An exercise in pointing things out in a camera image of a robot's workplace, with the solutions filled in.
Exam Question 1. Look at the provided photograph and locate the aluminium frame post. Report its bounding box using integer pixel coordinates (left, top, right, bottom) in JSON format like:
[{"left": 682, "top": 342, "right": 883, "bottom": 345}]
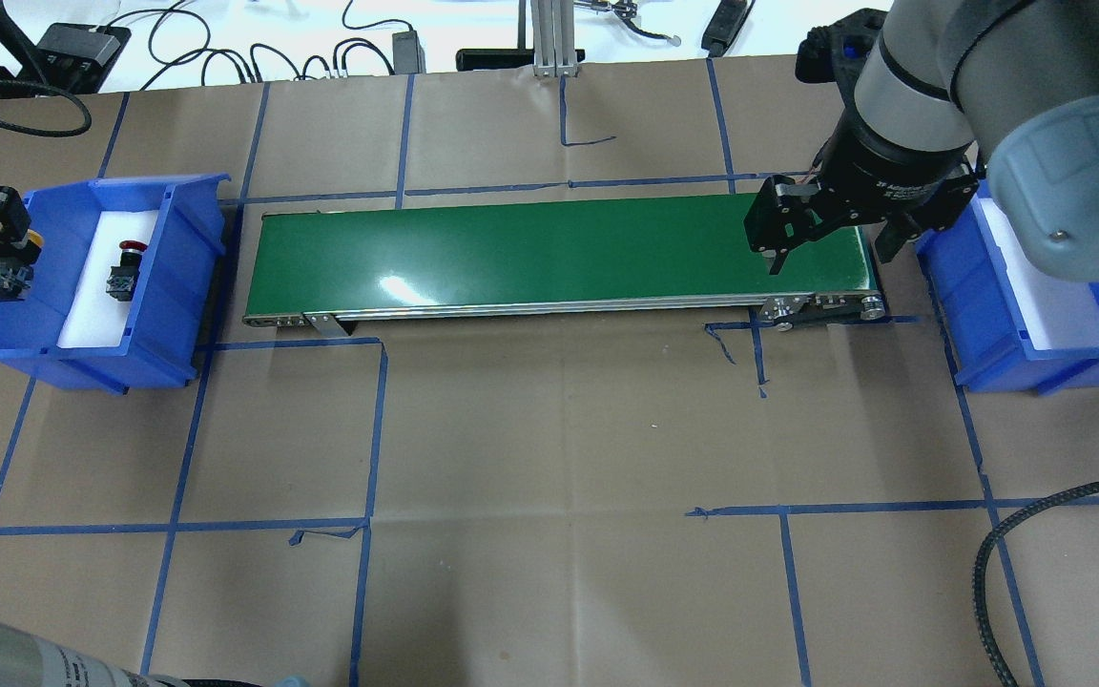
[{"left": 530, "top": 0, "right": 579, "bottom": 78}]

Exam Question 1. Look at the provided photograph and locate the left-side blue plastic bin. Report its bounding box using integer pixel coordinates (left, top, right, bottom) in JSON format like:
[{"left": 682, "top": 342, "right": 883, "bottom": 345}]
[{"left": 0, "top": 173, "right": 227, "bottom": 394}]

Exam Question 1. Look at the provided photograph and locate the black braided cable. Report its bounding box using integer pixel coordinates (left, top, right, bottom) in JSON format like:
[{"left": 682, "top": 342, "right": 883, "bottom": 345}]
[{"left": 973, "top": 466, "right": 1099, "bottom": 687}]

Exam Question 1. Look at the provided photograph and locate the green conveyor belt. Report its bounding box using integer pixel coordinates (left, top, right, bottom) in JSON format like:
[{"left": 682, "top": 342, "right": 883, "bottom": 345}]
[{"left": 238, "top": 193, "right": 884, "bottom": 329}]

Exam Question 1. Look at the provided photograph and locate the yellow push button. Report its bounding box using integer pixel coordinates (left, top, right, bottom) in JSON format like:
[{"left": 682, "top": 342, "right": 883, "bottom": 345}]
[{"left": 0, "top": 230, "right": 44, "bottom": 302}]

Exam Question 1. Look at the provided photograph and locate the white foam pad left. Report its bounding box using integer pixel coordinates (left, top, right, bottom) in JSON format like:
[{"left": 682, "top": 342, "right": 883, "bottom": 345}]
[{"left": 57, "top": 210, "right": 158, "bottom": 350}]

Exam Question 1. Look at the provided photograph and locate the black power adapter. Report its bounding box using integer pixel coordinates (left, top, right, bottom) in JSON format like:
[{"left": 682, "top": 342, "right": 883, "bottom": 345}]
[{"left": 391, "top": 30, "right": 426, "bottom": 74}]

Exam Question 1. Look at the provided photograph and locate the right-side blue plastic bin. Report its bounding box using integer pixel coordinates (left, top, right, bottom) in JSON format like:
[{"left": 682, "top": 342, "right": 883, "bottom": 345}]
[{"left": 915, "top": 192, "right": 1099, "bottom": 396}]

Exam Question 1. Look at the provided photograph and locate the white foam pad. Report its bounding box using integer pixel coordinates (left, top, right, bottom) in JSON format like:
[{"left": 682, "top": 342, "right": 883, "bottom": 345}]
[
  {"left": 57, "top": 210, "right": 158, "bottom": 350},
  {"left": 974, "top": 198, "right": 1099, "bottom": 350}
]

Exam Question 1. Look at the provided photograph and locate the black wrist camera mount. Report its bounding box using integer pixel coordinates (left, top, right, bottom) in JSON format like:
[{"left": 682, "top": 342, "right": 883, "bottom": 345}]
[{"left": 793, "top": 8, "right": 888, "bottom": 88}]

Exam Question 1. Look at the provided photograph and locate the white foam pad right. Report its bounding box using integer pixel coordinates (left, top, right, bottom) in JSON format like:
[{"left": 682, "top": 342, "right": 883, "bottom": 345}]
[{"left": 974, "top": 198, "right": 1099, "bottom": 350}]

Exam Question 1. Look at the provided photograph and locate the red push button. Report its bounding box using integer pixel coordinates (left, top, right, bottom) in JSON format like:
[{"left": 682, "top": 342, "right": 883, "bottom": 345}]
[{"left": 106, "top": 239, "right": 148, "bottom": 302}]

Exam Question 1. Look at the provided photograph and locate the right-side silver robot arm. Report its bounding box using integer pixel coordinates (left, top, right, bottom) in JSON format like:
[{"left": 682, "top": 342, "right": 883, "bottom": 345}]
[{"left": 744, "top": 1, "right": 1099, "bottom": 282}]

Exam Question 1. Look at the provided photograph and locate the right-side black gripper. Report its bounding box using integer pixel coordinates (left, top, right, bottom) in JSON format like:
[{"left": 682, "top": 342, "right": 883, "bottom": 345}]
[{"left": 744, "top": 110, "right": 981, "bottom": 277}]

